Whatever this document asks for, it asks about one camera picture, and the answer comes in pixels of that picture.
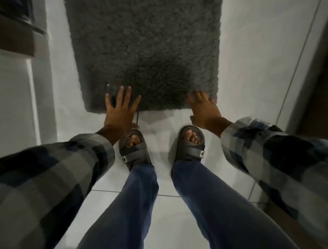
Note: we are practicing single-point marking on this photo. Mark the dark grey left sandal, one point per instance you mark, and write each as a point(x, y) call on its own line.
point(137, 151)

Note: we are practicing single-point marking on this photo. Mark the person's leg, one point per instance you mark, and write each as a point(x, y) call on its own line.
point(128, 210)
point(220, 207)

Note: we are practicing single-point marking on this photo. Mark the person's right leg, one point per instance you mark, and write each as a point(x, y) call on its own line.
point(220, 207)

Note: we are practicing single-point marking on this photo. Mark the person's left leg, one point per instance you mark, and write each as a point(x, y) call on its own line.
point(128, 210)

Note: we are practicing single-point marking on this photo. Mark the person's right hand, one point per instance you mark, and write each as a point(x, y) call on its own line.
point(207, 115)

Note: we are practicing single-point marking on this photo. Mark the person's left hand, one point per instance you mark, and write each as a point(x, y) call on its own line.
point(120, 115)

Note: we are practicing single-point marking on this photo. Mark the dark grey right sandal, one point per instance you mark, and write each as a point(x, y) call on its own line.
point(189, 148)

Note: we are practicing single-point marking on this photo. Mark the person's right thumb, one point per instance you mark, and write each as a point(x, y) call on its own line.
point(193, 119)

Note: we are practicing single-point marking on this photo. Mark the person's right forearm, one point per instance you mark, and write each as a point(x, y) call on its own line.
point(279, 164)

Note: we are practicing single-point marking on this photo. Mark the brown wooden cabinet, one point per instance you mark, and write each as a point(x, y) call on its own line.
point(15, 30)

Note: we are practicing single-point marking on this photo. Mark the dark grey sandal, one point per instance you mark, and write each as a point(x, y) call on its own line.
point(189, 148)
point(137, 151)

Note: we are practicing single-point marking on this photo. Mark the grey shaggy floor mat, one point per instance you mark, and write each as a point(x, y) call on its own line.
point(146, 51)

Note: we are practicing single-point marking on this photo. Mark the brown wooden door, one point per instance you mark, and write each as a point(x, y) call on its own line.
point(314, 105)

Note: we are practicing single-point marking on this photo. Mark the person's left little finger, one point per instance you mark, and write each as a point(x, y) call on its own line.
point(108, 100)

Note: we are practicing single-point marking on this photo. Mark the person's left forearm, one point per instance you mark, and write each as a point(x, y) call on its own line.
point(51, 184)

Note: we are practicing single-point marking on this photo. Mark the person's left middle finger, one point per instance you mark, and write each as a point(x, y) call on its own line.
point(127, 97)

